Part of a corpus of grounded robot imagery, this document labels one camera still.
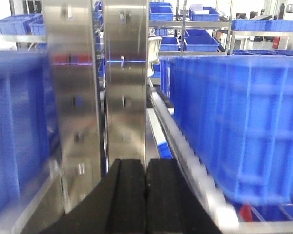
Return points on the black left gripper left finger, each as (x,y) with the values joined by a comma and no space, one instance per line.
(115,206)

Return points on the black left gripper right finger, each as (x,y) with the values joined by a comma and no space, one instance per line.
(171,206)

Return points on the blurred blue crate left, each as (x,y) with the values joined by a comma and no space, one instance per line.
(28,120)

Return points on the blurred blue crate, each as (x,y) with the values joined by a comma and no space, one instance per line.
(28,120)
(236,112)

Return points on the blurred blue crate right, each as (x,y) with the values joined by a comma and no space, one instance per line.
(236,112)

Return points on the stainless steel left upright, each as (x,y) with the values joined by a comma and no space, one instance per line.
(71,46)

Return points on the stainless steel upright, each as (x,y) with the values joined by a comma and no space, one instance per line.
(126,52)
(71,46)

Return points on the stainless steel right upright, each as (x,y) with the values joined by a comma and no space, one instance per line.
(126,52)

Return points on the roller conveyor rail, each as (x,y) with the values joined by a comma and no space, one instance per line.
(195,173)

